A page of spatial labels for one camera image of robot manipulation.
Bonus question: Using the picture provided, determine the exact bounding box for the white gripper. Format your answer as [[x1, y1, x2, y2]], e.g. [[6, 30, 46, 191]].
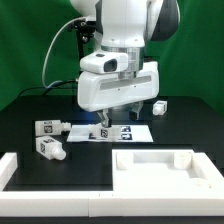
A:
[[77, 61, 159, 128]]

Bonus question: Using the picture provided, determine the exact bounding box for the white square tabletop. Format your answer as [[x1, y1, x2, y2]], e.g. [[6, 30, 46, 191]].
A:
[[112, 149, 211, 193]]

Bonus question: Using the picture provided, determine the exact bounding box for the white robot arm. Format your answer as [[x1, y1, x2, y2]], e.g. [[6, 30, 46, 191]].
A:
[[70, 0, 180, 128]]

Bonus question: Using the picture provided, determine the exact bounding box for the paper sheet with tags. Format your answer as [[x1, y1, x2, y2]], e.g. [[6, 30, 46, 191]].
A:
[[67, 125, 153, 142]]

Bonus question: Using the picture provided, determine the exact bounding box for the white U-shaped fence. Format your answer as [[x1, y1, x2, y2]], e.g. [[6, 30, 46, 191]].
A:
[[0, 152, 224, 217]]

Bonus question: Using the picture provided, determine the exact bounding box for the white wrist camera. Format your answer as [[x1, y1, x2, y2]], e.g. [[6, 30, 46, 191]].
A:
[[80, 50, 128, 74]]

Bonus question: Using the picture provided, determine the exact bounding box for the black cable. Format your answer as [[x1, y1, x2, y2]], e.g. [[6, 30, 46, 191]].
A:
[[16, 79, 81, 98]]

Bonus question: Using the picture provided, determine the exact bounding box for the black camera stand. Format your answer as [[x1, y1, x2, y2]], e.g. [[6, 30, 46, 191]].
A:
[[67, 17, 101, 81]]

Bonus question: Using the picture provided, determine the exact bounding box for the grey cable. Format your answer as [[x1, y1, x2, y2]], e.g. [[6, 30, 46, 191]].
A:
[[41, 16, 87, 90]]

